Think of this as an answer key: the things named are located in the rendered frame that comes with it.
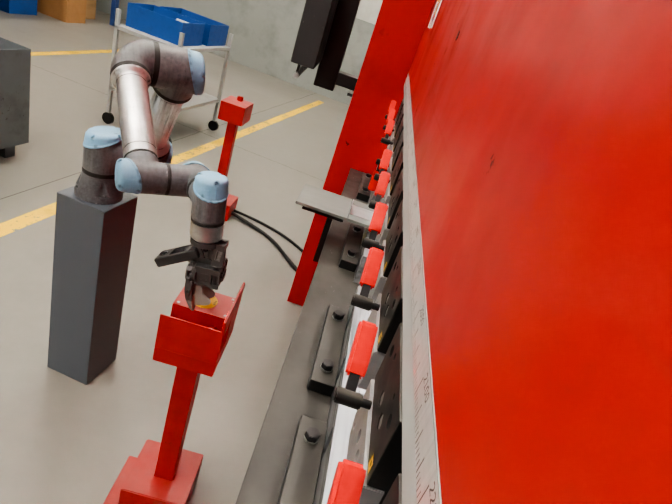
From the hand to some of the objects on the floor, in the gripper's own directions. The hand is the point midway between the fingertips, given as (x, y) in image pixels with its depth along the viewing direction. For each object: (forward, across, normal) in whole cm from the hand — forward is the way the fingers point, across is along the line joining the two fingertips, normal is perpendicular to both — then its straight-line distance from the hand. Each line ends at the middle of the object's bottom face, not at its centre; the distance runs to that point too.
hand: (190, 305), depth 126 cm
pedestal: (+78, +222, +52) cm, 241 cm away
